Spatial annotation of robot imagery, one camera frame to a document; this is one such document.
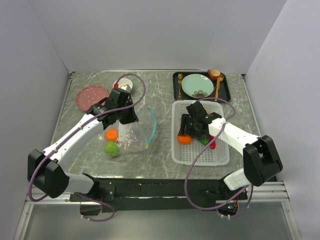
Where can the floral paper bowl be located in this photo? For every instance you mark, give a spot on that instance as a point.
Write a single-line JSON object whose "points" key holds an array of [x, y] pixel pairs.
{"points": [[124, 84]]}

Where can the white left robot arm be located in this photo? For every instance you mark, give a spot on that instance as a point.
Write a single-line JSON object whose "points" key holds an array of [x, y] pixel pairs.
{"points": [[46, 169]]}

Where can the brown ceramic cup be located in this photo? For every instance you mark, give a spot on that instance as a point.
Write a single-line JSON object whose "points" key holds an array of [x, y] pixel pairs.
{"points": [[214, 74]]}

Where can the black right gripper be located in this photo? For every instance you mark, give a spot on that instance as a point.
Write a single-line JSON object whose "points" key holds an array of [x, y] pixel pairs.
{"points": [[185, 119]]}

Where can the red toy chili pepper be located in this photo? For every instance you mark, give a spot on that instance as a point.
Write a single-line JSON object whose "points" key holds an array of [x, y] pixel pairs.
{"points": [[213, 143]]}

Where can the orange toy tangerine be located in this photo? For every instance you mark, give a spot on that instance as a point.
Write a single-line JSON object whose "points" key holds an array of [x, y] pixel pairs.
{"points": [[184, 139], [111, 134]]}

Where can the green toy apple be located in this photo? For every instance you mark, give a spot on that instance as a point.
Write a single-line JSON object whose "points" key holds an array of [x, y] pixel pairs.
{"points": [[111, 148]]}

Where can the gold fork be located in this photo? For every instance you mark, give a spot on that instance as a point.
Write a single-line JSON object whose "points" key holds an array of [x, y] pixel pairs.
{"points": [[180, 78]]}

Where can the wooden spoon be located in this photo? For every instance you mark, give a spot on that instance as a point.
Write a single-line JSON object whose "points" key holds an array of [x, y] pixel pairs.
{"points": [[218, 81]]}

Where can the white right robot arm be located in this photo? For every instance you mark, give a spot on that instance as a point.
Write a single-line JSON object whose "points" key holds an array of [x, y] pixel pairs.
{"points": [[261, 160]]}

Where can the green toy cucumber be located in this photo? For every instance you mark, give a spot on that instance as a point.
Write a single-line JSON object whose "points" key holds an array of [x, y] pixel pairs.
{"points": [[203, 141]]}

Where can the aluminium front rail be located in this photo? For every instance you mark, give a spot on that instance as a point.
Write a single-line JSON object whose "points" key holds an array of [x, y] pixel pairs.
{"points": [[270, 192]]}

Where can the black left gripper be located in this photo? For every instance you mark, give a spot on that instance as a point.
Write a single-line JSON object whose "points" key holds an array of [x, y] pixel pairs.
{"points": [[132, 118]]}

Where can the black serving tray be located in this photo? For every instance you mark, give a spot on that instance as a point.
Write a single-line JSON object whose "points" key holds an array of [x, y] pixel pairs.
{"points": [[185, 73]]}

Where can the pink dotted plate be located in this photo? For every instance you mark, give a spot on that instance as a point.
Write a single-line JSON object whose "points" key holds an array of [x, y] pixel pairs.
{"points": [[89, 96]]}

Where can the mint green plate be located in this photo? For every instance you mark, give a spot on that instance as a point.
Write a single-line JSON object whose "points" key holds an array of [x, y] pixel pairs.
{"points": [[197, 86]]}

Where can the clear zip top bag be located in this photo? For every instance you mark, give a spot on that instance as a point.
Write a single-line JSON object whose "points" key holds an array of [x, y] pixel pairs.
{"points": [[136, 137]]}

